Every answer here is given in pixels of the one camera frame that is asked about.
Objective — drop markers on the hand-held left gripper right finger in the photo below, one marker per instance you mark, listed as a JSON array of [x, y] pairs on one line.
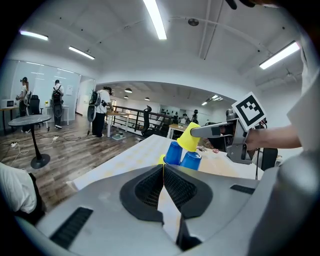
[[225, 205]]

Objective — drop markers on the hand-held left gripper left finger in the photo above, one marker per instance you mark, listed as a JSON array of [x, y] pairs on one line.
[[105, 200]]

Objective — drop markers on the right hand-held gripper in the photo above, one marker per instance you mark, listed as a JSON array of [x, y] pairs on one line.
[[250, 111]]

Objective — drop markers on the blue paper cup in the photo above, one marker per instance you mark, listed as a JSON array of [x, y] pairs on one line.
[[191, 161], [173, 153]]

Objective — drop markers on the person's right forearm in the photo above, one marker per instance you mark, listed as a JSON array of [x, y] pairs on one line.
[[280, 137]]

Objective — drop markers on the person's right hand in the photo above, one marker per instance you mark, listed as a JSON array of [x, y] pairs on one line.
[[253, 140]]

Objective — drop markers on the purple plant in white pot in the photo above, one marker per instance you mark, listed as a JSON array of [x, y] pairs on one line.
[[203, 149]]

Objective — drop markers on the black office chair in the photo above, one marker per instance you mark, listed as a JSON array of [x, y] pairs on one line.
[[35, 105], [268, 158], [146, 122]]

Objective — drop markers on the green tray with plant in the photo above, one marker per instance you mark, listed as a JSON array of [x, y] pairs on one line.
[[118, 137]]

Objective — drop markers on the round pendant lamp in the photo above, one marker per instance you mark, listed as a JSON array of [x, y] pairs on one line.
[[128, 90], [147, 99]]

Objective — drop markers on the black metal railing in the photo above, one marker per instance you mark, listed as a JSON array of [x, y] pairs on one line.
[[140, 110]]

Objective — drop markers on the white power strip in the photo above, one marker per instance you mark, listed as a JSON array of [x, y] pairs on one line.
[[55, 137]]

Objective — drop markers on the wooden top white desk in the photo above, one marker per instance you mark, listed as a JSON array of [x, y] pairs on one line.
[[117, 113]]

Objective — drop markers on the person's grey sweatshirt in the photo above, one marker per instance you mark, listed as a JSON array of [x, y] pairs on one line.
[[307, 120]]

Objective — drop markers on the long ceiling light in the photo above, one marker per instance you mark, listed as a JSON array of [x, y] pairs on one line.
[[81, 52], [33, 35], [155, 20], [280, 55]]

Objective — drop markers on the round black marble table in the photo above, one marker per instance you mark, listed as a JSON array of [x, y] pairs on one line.
[[30, 120]]

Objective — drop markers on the round ceiling fixture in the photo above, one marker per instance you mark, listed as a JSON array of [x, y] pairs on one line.
[[193, 22]]

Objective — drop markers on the white microwave oven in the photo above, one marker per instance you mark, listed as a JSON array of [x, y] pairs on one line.
[[7, 103]]

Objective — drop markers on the white wall notice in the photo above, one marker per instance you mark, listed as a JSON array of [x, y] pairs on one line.
[[69, 90]]

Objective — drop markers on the black head-worn camera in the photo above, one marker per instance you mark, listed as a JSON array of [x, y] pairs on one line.
[[231, 3]]

